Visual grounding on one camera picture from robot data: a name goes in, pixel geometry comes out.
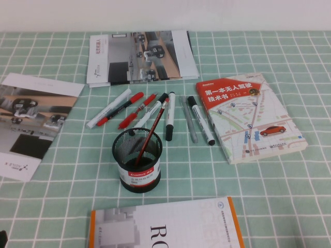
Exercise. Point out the grey transparent pen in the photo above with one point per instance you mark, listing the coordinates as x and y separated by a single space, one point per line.
190 121

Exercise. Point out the green checked tablecloth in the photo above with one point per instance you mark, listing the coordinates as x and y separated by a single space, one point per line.
258 193

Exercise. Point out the robot photo brochure stack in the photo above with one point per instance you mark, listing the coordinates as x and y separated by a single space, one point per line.
142 56

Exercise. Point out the white marker black cap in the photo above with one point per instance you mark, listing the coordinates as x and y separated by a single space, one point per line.
149 111
169 116
200 118

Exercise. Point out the all white pen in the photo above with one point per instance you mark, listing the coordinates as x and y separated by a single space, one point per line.
108 109

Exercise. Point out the black mesh pen holder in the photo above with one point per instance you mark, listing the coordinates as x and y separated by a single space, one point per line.
139 175

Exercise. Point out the single robot photo brochure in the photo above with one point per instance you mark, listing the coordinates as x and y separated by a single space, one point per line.
33 116

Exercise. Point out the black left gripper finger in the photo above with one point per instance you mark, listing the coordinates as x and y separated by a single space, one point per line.
2 240

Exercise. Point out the black pen red cap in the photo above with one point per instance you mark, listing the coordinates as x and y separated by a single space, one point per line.
121 106

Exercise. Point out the red gel pen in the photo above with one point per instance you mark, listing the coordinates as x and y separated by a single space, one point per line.
137 112

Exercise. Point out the red wooden pencil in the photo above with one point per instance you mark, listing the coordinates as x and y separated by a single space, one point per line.
155 121

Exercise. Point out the red car map book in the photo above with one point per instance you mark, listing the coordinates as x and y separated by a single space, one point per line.
253 124

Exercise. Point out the orange spine white book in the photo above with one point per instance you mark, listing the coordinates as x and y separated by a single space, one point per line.
168 227

